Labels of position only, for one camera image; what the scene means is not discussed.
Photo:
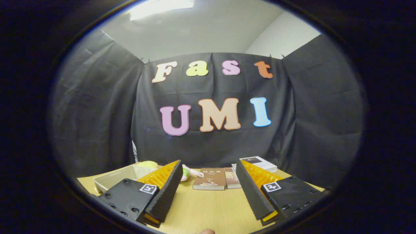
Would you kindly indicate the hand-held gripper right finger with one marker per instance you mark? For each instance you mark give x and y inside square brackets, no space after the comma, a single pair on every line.
[292,195]

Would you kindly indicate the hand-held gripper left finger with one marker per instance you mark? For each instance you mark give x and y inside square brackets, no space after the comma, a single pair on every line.
[130,195]

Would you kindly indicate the brown cardboard storage box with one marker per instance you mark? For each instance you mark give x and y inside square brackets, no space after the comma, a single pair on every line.
[113,178]

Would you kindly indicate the yellow plush toy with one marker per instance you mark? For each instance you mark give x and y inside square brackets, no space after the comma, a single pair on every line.
[148,164]

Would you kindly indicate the white book with dark picture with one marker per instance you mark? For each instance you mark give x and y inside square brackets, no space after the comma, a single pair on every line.
[260,162]

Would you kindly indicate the green and pink plush toy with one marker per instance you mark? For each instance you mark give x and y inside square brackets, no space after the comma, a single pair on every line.
[187,174]

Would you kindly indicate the brown patterned book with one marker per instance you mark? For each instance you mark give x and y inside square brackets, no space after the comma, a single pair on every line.
[231,180]

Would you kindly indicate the brown cover book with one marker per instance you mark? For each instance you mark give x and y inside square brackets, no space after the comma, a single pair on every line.
[209,178]

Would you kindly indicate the ceiling light panel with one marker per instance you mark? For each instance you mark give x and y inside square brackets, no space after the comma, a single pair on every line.
[159,8]

